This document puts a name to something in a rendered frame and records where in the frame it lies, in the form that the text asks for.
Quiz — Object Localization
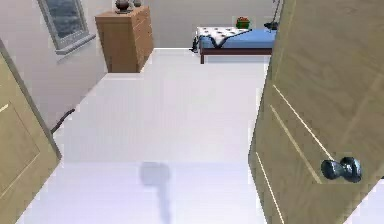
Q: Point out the grey framed window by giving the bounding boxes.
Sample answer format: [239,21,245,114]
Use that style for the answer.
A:
[37,0,97,56]

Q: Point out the black floor lamp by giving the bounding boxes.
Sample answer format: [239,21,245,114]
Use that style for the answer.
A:
[263,0,284,32]

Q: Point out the dark round vase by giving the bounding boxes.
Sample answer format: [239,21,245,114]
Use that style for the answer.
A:
[114,0,132,15]

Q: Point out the brown wooden chest of drawers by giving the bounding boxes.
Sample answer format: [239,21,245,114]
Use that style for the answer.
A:
[94,5,155,74]

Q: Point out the blue bed with dark frame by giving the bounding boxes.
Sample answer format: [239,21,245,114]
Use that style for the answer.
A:
[195,26,278,65]

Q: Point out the dark metal door knob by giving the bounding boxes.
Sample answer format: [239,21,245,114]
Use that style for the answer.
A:
[320,156,363,184]

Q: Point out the black door stop bar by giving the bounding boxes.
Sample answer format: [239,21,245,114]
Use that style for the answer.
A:
[50,108,76,134]

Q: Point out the white dotted blanket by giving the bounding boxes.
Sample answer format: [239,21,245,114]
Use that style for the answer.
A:
[190,26,253,53]

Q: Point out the green pot with red plant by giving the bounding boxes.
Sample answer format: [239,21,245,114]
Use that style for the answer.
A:
[235,16,251,30]

